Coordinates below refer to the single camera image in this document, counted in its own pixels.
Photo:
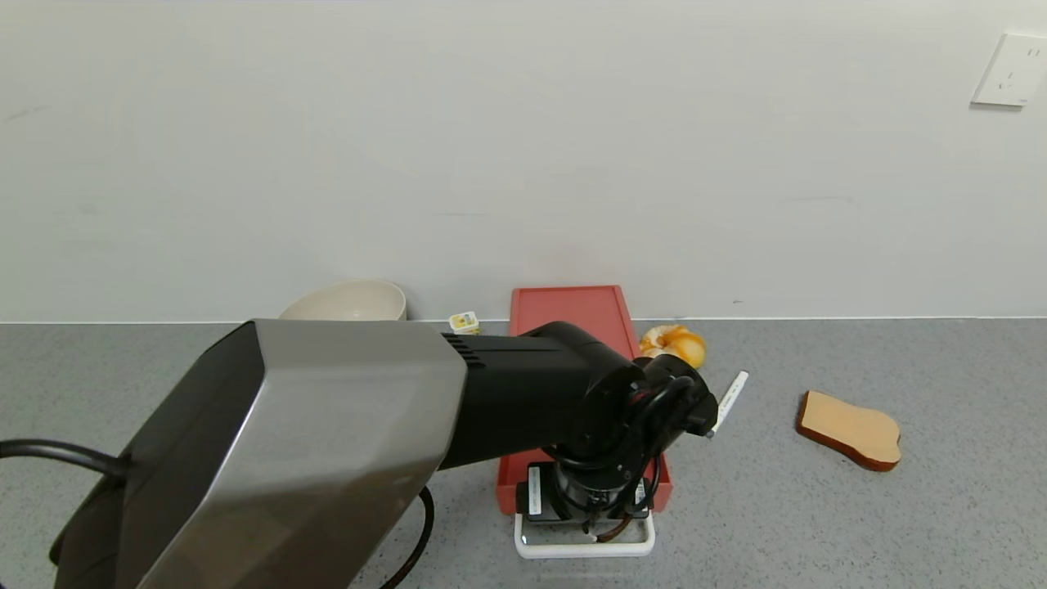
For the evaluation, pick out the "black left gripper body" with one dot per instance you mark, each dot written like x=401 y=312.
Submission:
x=536 y=492

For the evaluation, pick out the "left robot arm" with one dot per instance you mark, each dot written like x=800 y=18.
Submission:
x=327 y=425

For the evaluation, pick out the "small yellow drink carton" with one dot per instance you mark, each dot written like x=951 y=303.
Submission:
x=465 y=322

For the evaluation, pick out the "orange and white bagel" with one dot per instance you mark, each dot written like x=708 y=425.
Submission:
x=683 y=343

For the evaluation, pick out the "white marker pen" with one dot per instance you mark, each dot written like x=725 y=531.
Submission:
x=732 y=397

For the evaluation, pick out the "beige ribbed bowl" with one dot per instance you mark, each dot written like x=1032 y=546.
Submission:
x=348 y=303

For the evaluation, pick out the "toy toast slice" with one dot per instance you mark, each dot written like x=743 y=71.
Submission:
x=852 y=427

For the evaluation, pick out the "white wall socket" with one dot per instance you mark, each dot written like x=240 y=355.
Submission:
x=1010 y=72

